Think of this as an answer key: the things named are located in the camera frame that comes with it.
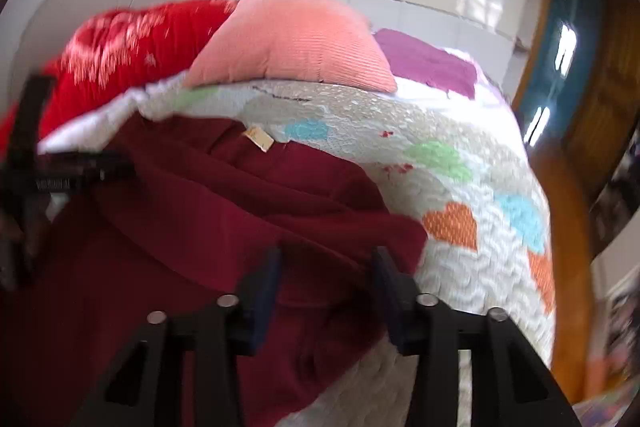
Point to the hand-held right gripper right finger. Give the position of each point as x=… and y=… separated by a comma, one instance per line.
x=391, y=302

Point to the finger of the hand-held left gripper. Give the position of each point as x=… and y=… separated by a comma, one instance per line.
x=85, y=172

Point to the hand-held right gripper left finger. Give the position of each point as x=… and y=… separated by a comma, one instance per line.
x=264, y=302

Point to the dark red garment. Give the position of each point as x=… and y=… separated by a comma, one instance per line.
x=200, y=217

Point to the heart print quilt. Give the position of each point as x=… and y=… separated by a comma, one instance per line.
x=475, y=267

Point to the red floral duvet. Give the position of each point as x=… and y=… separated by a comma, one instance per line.
x=125, y=72

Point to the pink pillow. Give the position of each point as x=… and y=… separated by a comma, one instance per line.
x=290, y=47

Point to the purple cloth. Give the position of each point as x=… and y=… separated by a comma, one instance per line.
x=425, y=62

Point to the teal glass door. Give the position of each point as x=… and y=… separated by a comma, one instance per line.
x=550, y=72

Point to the wooden door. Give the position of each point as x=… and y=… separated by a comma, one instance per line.
x=610, y=107

